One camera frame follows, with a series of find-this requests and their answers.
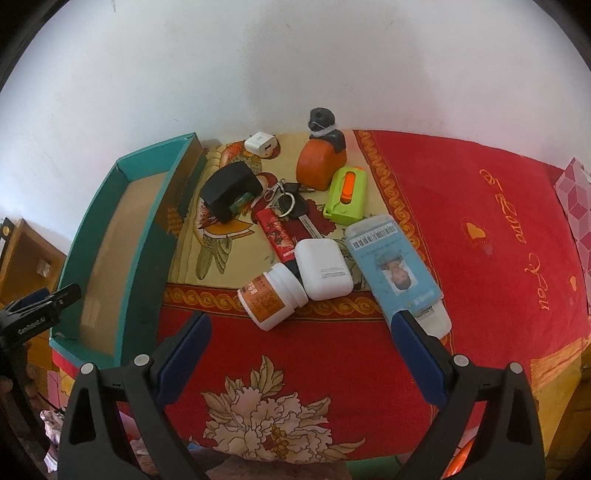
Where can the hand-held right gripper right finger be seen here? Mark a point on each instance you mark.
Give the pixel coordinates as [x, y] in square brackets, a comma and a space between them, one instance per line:
[420, 355]

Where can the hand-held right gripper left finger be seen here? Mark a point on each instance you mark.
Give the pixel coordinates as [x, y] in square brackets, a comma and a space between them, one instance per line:
[184, 353]

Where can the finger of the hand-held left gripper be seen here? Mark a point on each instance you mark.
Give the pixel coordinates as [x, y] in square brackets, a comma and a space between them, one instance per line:
[62, 296]

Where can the white remote control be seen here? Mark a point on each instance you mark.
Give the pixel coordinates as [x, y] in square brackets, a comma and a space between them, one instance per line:
[436, 323]

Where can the blue id card holder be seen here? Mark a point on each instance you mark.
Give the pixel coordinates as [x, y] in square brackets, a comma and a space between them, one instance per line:
[392, 277]

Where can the teal cardboard box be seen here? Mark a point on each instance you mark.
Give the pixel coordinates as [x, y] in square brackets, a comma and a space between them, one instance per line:
[143, 249]

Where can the white pill bottle orange label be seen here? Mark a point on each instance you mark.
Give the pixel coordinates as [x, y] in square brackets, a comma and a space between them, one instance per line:
[265, 300]

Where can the white earbuds case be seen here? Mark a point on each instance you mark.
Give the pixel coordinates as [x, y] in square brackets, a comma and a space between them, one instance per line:
[323, 270]

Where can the red printed tube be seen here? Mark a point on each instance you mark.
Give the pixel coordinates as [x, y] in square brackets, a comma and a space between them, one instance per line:
[277, 235]

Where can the green utility knife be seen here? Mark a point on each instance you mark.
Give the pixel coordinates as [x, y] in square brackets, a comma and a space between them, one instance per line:
[337, 207]

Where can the orange timer with monkey figure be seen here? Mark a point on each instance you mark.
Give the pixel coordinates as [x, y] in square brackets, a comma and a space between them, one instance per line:
[316, 161]

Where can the wooden cabinet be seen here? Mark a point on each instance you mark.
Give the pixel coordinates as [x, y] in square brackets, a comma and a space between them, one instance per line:
[27, 249]

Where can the colourful foam floor mat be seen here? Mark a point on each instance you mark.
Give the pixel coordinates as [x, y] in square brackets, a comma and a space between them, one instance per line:
[57, 387]

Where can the crumpled patterned cloth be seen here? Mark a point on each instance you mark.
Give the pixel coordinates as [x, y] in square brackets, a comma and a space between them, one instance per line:
[51, 429]

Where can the yellow wooden furniture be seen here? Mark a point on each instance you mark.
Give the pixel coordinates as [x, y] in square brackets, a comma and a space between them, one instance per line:
[572, 406]

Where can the black case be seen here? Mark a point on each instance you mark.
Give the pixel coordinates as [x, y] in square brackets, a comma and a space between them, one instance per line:
[228, 184]

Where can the red printed blanket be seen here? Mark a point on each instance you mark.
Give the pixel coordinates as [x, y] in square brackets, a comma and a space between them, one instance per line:
[461, 184]

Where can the bunch of keys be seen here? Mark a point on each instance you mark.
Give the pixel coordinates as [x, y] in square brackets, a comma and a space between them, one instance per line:
[300, 208]

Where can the white charger plug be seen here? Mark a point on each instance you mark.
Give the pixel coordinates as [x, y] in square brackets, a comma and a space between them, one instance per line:
[258, 144]

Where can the pink patterned cloth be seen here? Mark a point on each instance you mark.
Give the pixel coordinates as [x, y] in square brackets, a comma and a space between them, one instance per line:
[577, 194]

